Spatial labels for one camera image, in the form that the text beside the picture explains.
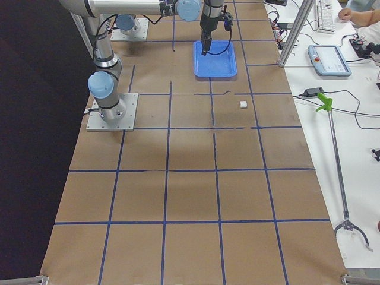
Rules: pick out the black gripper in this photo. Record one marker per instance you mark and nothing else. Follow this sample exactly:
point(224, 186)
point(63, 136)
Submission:
point(208, 23)

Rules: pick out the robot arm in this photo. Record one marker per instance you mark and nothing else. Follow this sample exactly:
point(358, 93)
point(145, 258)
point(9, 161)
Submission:
point(103, 83)
point(187, 10)

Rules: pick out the blue plastic tray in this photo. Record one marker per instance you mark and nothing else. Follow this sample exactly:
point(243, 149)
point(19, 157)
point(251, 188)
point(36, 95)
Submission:
point(215, 67)

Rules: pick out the person hand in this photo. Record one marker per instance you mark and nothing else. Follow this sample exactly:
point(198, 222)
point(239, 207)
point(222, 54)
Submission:
point(347, 14)

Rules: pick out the black power adapter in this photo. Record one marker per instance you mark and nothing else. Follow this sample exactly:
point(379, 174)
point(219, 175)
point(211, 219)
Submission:
point(312, 92)

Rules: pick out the teach pendant tablet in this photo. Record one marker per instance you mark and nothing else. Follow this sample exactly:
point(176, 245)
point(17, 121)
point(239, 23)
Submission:
point(328, 60)

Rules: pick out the white keyboard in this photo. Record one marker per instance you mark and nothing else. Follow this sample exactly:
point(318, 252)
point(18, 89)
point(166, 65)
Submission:
point(325, 16)

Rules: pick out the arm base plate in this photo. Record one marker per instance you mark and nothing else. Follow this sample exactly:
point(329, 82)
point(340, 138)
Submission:
point(121, 117)
point(130, 29)

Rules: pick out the aluminium frame post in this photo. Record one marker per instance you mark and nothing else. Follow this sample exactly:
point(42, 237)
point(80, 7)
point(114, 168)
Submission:
point(299, 21)

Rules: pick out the green handled reach grabber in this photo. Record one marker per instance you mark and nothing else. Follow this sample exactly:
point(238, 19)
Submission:
point(346, 224)

